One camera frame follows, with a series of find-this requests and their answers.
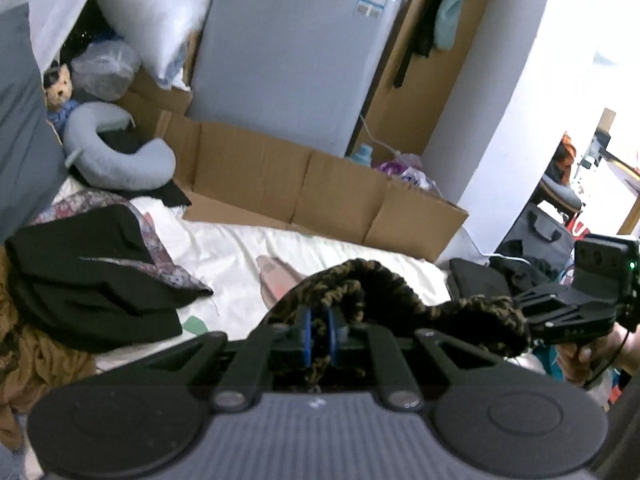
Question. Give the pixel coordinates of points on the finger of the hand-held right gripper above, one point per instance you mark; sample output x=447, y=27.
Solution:
x=575, y=327
x=565, y=297

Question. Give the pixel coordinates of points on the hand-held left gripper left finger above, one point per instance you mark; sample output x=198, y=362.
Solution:
x=306, y=336

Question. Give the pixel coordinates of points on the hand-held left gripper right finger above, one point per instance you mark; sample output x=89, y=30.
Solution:
x=332, y=336

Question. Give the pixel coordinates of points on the leopard print skirt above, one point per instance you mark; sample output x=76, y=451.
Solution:
x=380, y=285

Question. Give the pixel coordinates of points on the person's right hand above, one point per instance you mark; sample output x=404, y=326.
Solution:
x=595, y=367

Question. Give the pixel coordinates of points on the black storage bag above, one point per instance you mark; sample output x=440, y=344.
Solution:
x=542, y=232

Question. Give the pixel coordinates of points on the black suitcase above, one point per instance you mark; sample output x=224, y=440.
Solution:
x=475, y=280

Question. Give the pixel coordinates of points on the floral printed cloth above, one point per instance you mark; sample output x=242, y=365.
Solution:
x=167, y=262

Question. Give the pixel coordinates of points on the flat cardboard sheet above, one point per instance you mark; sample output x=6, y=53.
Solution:
x=250, y=170

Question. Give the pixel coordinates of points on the purple printed bag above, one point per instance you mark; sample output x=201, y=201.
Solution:
x=405, y=172

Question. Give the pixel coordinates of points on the teal detergent bottle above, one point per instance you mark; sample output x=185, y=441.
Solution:
x=363, y=154

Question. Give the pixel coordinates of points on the blue-grey neck pillow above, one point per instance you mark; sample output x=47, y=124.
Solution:
x=150, y=160

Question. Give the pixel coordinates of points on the wooden wardrobe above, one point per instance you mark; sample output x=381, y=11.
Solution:
x=400, y=110

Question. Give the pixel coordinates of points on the brown printed garment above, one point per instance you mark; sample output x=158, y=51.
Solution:
x=30, y=360

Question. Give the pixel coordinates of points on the cardboard box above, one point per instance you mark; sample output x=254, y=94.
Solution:
x=150, y=92

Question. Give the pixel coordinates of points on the teal hanging garment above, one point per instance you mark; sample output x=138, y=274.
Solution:
x=455, y=5

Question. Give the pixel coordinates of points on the black hanging garment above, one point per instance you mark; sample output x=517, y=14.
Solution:
x=425, y=25

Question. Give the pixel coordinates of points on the clear plastic bag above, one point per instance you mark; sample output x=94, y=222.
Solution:
x=105, y=67

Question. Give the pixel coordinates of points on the brown teddy bear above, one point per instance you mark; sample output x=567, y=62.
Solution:
x=59, y=92

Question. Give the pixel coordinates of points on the grey pillow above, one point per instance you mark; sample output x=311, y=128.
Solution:
x=20, y=135

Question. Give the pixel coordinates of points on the white pillow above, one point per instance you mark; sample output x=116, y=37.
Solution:
x=160, y=10

